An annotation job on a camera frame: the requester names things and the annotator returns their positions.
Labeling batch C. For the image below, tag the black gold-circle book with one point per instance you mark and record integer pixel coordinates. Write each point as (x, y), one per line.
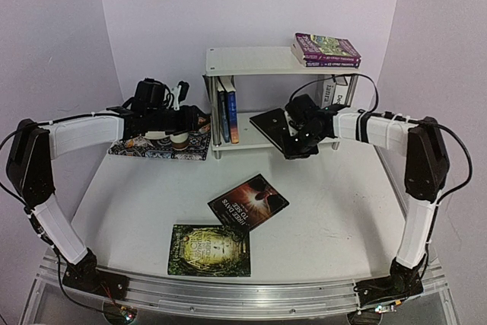
(273, 125)

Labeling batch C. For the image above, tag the dark blue barcode book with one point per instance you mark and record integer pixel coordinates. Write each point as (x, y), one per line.
(222, 109)

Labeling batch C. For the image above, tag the dark Days book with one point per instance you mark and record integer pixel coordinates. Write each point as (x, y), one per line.
(248, 205)

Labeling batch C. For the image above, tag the grey ianra book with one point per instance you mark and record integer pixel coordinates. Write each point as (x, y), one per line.
(325, 90)

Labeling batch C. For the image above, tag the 52-Storey Treehouse book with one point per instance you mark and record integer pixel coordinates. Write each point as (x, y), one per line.
(325, 64)

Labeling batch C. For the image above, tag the Decorate Furniture large book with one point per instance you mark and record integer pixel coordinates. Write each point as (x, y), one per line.
(341, 89)

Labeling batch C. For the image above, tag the green Alice book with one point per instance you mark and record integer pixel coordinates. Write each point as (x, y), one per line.
(209, 251)

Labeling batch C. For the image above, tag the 117-Storey Treehouse book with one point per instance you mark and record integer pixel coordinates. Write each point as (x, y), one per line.
(315, 48)

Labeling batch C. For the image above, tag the blue orange paperback book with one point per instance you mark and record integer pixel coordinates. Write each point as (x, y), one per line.
(232, 117)

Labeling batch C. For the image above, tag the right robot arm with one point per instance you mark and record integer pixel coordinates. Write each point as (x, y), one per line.
(427, 164)

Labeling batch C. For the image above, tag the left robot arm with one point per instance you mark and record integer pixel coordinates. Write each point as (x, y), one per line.
(35, 145)

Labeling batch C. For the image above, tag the small brown white cup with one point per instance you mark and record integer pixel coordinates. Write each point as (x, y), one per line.
(180, 141)

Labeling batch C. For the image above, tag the patterned placemat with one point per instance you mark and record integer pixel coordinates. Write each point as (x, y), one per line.
(140, 147)

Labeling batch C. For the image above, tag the white two-tier shelf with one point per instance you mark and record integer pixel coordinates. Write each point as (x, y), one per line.
(250, 61)

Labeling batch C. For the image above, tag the pink white plate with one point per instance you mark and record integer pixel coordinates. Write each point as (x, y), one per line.
(155, 135)

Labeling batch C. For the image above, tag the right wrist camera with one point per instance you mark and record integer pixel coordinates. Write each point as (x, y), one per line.
(291, 125)

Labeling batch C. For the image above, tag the aluminium front rail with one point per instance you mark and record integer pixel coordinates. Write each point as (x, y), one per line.
(202, 298)

